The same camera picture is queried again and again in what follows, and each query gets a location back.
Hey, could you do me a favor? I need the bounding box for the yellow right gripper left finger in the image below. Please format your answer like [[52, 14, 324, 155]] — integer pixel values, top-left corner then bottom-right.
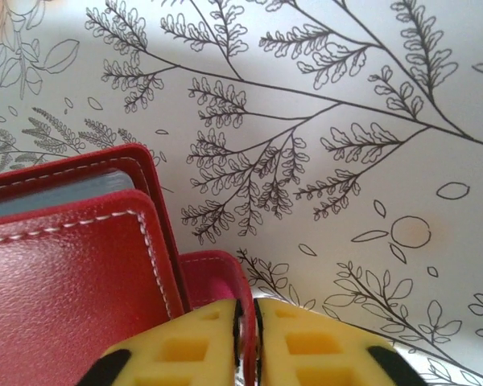
[[78, 299, 245, 386]]

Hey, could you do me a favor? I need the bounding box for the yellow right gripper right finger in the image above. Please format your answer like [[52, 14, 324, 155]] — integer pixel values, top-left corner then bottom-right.
[[253, 298, 427, 386]]

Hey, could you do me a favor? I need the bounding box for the red leather card holder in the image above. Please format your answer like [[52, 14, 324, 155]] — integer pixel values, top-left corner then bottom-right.
[[0, 142, 262, 386]]

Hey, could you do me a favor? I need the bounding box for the floral patterned table cover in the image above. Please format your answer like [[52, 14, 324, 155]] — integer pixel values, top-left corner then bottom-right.
[[0, 0, 483, 386]]

